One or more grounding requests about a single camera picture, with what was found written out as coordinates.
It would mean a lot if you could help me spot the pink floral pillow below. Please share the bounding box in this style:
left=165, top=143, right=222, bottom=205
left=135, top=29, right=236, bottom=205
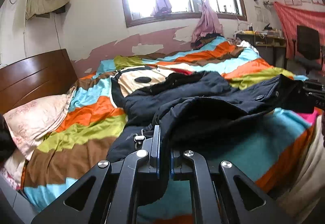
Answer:
left=3, top=87, right=76, bottom=160

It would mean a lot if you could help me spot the cluttered wooden desk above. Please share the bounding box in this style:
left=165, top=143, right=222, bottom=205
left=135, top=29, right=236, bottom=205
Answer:
left=234, top=30, right=287, bottom=69

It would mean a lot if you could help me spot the red striped hanging cloth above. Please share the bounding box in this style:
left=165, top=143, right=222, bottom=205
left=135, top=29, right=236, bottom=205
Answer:
left=273, top=1, right=325, bottom=72

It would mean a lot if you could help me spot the pink curtain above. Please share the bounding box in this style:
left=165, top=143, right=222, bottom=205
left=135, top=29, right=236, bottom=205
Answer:
left=191, top=0, right=223, bottom=43

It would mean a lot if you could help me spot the black office chair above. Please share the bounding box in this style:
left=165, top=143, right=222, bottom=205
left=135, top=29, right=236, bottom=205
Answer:
left=292, top=25, right=324, bottom=75

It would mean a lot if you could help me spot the black padded jacket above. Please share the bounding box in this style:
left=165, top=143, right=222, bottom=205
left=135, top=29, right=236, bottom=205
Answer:
left=106, top=71, right=318, bottom=204

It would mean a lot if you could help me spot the pile of dark clothes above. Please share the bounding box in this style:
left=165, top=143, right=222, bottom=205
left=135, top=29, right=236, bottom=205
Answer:
left=191, top=33, right=222, bottom=49

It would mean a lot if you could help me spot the brown wooden headboard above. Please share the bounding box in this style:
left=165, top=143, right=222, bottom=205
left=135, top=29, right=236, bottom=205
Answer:
left=0, top=49, right=77, bottom=114

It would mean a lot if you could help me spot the colourful striped duvet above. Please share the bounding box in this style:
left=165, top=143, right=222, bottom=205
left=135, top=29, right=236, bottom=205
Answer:
left=22, top=36, right=324, bottom=217

